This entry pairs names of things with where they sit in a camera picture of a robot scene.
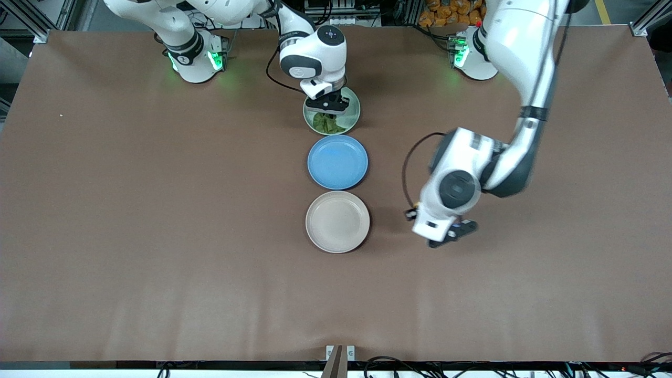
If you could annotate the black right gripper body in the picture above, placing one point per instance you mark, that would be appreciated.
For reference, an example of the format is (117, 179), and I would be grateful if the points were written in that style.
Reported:
(340, 96)

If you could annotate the green lettuce leaf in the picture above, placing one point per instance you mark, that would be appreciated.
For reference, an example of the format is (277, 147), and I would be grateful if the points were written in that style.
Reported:
(328, 124)

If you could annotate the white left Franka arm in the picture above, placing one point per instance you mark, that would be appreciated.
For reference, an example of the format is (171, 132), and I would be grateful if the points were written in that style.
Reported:
(525, 58)

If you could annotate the light green round plate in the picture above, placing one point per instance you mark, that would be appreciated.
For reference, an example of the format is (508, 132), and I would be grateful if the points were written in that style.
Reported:
(353, 118)

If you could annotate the blue round plate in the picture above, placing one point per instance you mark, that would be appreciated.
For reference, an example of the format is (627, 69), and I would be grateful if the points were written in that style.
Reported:
(337, 163)

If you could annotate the black equipment rack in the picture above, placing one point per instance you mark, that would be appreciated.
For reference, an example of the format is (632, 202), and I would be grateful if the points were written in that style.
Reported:
(362, 10)

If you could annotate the beige round plate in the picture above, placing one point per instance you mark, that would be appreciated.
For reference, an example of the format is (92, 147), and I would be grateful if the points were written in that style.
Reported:
(337, 222)

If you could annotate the bag of orange items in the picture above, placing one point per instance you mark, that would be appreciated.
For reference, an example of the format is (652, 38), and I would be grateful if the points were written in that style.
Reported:
(446, 13)

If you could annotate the brown table cover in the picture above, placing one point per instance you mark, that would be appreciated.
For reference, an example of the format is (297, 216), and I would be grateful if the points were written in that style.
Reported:
(157, 236)

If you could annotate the brown post with white brackets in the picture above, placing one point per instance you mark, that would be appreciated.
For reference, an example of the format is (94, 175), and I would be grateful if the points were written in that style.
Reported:
(336, 362)

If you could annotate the aluminium frame profile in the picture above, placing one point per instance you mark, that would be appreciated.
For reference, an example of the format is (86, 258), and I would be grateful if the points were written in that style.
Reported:
(31, 21)
(648, 23)

